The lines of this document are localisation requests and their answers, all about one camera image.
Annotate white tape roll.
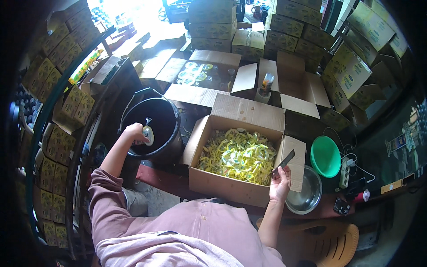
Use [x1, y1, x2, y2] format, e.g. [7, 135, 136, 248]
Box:
[254, 88, 272, 104]

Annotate red bottle with white cap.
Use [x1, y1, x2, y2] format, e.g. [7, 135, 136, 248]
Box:
[353, 189, 370, 203]

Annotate green plastic bowl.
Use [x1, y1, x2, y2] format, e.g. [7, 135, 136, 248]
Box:
[310, 135, 342, 179]

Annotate yellow box cutter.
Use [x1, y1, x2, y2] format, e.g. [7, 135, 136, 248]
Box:
[381, 178, 405, 195]

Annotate black plastic bucket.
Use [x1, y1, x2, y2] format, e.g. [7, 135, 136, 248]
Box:
[118, 87, 184, 160]

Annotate person's right hand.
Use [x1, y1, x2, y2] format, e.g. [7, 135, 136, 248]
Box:
[269, 166, 292, 203]

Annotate open cardboard box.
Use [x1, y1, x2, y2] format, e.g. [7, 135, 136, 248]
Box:
[181, 93, 307, 208]

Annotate single printed yellow carton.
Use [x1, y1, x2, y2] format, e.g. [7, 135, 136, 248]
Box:
[232, 29, 265, 61]

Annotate white power strip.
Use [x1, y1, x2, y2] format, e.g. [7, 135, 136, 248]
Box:
[339, 157, 356, 189]

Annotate white cable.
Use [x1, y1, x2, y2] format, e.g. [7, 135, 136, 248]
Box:
[322, 127, 376, 184]

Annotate glass display counter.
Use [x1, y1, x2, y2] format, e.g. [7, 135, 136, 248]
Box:
[354, 96, 427, 189]

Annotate metal rack with yellow cartons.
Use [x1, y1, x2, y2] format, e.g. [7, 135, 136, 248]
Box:
[20, 0, 117, 261]

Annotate small clear plastic bottle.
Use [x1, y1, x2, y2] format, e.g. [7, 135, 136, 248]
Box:
[142, 117, 155, 147]

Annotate person's legs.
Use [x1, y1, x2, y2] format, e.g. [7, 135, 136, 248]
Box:
[121, 187, 149, 218]

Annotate dark metal knife blade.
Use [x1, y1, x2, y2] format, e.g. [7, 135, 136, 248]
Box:
[272, 149, 296, 178]

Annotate stack of printed yellow cartons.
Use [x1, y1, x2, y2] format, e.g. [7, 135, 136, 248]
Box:
[187, 0, 238, 53]

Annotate orange plastic chair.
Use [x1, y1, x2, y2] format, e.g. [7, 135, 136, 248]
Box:
[256, 218, 360, 267]

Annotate steel bowl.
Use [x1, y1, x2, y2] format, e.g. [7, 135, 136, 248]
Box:
[285, 166, 323, 215]

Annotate heap of flat cardboard pieces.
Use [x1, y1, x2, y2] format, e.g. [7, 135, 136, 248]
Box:
[80, 33, 187, 95]

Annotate person's left hand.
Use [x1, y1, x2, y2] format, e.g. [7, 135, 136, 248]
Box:
[123, 122, 149, 145]

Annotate empty open cardboard carton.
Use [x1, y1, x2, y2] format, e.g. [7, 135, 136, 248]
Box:
[258, 50, 331, 119]

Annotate clear bottle with dark contents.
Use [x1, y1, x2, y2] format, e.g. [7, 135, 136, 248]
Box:
[260, 72, 275, 97]

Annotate open carton with clear bottles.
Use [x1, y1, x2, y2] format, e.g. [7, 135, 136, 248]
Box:
[163, 49, 258, 108]

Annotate heap of yellow label strips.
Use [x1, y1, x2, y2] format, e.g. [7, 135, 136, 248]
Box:
[196, 128, 278, 186]

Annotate person's body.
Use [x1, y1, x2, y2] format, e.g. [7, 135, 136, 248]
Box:
[88, 168, 287, 267]

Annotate strip of yellow green packets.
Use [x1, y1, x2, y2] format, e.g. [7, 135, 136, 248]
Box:
[68, 49, 105, 85]

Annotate tall stack of yellow cartons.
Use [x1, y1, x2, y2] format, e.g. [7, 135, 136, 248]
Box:
[263, 0, 335, 71]

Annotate heap of tilted yellow cartons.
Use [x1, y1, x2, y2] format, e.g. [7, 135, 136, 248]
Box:
[317, 0, 409, 132]

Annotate rack of dark bottles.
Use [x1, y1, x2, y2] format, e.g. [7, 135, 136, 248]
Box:
[13, 84, 43, 130]

